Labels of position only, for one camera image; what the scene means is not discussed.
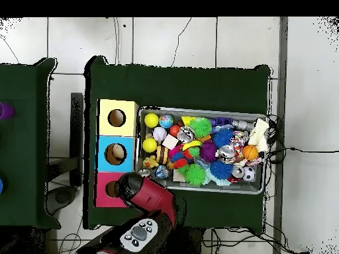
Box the black upright panel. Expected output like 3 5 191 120
70 92 84 186

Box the globe print ball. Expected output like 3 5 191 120
158 114 174 130

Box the yellow plush duck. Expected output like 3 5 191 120
142 155 160 169

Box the beige rounded object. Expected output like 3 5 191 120
111 144 126 161

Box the silver wire mesh bin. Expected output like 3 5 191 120
134 106 269 195

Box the white toy baseball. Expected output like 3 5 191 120
152 126 168 143

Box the orange toy basketball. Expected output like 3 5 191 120
242 144 260 161

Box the yellow ball with seam lines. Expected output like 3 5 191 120
142 138 158 153

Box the wooden box with three holes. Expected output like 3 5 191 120
93 99 140 208

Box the plain wooden cube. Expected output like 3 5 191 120
162 134 180 151

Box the toy hamburger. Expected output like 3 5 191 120
155 145 170 165

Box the purple cup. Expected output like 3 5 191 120
0 102 16 120

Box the dark green tablecloth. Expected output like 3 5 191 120
83 56 271 230
0 57 62 229

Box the purple spiky rubber toy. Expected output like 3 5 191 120
199 142 218 163

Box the black power cable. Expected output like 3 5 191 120
266 146 339 163

